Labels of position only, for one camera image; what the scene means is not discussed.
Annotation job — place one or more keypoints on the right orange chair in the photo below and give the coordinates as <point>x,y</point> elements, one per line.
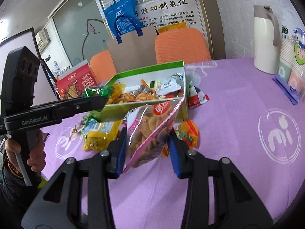
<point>186,44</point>

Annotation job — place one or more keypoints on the red cracker box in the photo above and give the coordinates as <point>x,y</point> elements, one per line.
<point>72,83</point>

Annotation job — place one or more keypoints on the small orange candy bag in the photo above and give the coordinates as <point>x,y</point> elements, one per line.
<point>188,132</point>

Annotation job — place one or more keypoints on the orange chair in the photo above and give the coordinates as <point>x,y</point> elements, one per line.
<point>186,44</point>
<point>102,66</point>

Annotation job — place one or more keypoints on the white thermos jug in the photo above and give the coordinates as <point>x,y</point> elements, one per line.
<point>267,39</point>

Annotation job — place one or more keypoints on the green snack bag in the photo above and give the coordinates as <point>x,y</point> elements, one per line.
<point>101,91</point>

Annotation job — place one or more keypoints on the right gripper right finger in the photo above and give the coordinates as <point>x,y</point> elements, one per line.
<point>218,195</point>

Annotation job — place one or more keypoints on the yellow snack bag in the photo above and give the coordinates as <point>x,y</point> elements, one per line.
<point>98,136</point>

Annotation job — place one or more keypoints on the whiteboard on easel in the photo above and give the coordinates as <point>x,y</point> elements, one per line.
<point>43,90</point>

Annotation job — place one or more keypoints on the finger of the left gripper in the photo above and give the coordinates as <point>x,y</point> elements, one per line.
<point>66,113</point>
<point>78,104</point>

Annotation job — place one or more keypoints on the person's left hand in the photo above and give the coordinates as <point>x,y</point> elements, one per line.
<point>36,160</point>

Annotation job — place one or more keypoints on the blue tote bag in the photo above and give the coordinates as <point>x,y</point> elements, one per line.
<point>121,17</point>

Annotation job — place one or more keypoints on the clear pink chip bag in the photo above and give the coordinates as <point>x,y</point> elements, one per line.
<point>148,131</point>

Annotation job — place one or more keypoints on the red white snack packet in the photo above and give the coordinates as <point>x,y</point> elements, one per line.
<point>195,96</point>

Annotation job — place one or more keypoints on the white poster Chinese text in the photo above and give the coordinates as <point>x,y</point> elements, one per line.
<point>166,15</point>

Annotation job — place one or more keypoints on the wall air conditioner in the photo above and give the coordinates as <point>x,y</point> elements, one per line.
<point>42,40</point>

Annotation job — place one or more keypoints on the brown paper bag blue handles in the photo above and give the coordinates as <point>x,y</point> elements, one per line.
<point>133,50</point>

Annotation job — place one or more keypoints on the green and white cardboard box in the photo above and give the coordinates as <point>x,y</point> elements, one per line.
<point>162,83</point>

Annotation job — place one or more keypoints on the left orange chair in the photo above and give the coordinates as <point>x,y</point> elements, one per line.
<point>102,66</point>

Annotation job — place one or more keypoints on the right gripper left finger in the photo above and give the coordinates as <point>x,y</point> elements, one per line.
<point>77,195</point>

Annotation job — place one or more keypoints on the purple tablecloth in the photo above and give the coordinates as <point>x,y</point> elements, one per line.
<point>247,119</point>

